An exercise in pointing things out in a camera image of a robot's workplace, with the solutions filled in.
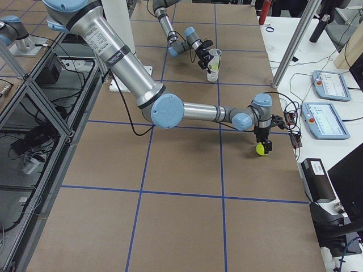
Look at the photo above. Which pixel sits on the clear plastic tennis ball can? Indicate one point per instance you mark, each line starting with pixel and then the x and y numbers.
pixel 212 77

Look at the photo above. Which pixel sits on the blue teach pendant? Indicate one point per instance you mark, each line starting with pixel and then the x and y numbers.
pixel 323 121
pixel 330 86

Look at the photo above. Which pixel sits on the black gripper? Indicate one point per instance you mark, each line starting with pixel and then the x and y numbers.
pixel 261 134
pixel 202 54

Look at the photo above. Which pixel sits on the near blue teach pendant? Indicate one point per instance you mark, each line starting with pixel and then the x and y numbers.
pixel 323 121

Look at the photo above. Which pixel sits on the Wilson 3 yellow tennis ball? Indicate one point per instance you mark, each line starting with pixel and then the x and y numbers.
pixel 260 149

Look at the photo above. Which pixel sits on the aluminium frame rack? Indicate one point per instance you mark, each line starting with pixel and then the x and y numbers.
pixel 42 119

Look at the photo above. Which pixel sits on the red cylinder tube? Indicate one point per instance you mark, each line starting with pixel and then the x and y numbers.
pixel 264 11

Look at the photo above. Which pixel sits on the aluminium frame post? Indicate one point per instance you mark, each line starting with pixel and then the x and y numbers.
pixel 297 36

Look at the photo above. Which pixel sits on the Roland Garros yellow tennis ball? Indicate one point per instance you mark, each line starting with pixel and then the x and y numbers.
pixel 214 64

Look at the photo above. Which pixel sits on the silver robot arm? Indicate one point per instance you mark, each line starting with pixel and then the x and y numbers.
pixel 177 44
pixel 159 106

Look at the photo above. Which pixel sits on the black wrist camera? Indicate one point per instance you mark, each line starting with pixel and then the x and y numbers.
pixel 206 43

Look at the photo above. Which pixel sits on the black box with label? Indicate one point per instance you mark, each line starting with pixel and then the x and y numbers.
pixel 317 181

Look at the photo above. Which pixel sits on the far blue teach pendant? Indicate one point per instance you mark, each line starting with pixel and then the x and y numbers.
pixel 330 86

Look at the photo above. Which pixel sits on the black monitor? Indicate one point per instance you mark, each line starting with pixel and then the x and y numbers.
pixel 346 178

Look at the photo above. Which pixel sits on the black bottle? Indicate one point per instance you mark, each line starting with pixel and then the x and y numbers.
pixel 323 22

